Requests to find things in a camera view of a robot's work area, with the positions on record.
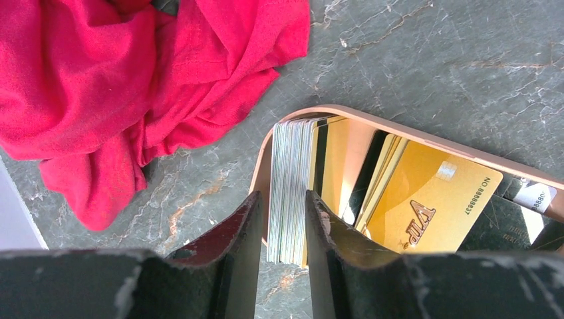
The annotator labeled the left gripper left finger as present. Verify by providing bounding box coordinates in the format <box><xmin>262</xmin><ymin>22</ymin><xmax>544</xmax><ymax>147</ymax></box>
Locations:
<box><xmin>1</xmin><ymin>191</ymin><xmax>263</xmax><ymax>318</ymax></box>

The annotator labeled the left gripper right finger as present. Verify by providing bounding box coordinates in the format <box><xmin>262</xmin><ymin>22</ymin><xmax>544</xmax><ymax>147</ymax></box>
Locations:
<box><xmin>305</xmin><ymin>191</ymin><xmax>563</xmax><ymax>318</ymax></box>

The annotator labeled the pink oval card tray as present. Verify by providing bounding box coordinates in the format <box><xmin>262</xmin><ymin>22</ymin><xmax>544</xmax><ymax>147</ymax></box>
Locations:
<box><xmin>249</xmin><ymin>104</ymin><xmax>563</xmax><ymax>246</ymax></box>

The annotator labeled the gold card in tray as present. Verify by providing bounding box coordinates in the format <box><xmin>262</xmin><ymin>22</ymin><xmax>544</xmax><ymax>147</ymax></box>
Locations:
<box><xmin>321</xmin><ymin>116</ymin><xmax>376</xmax><ymax>217</ymax></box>

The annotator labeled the stack of upright cards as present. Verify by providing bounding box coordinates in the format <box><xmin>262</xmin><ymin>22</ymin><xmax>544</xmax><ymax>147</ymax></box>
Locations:
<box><xmin>267</xmin><ymin>116</ymin><xmax>340</xmax><ymax>268</ymax></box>

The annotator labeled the silver card in tray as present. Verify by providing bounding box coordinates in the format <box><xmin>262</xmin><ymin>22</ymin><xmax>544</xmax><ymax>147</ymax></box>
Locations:
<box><xmin>512</xmin><ymin>178</ymin><xmax>557</xmax><ymax>214</ymax></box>

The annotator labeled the red crumpled cloth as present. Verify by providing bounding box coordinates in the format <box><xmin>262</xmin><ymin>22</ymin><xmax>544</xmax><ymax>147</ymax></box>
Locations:
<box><xmin>1</xmin><ymin>1</ymin><xmax>310</xmax><ymax>231</ymax></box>

